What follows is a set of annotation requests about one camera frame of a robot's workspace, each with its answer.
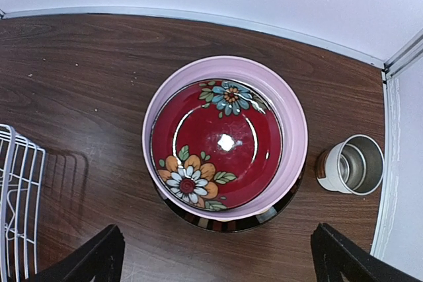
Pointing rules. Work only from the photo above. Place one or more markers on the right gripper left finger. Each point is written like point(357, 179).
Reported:
point(99, 259)

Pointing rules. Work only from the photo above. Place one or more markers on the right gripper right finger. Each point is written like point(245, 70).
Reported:
point(337, 258)

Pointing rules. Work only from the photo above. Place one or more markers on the white cup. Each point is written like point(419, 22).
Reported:
point(354, 166)

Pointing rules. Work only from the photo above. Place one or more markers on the dark brown bowl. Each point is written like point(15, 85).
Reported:
point(216, 145)

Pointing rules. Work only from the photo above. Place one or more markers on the light pink plate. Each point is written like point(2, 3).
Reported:
point(276, 93)

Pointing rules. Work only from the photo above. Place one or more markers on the white wire dish rack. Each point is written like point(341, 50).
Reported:
point(22, 170)

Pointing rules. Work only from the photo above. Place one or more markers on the right aluminium frame post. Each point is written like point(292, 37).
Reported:
point(410, 53)

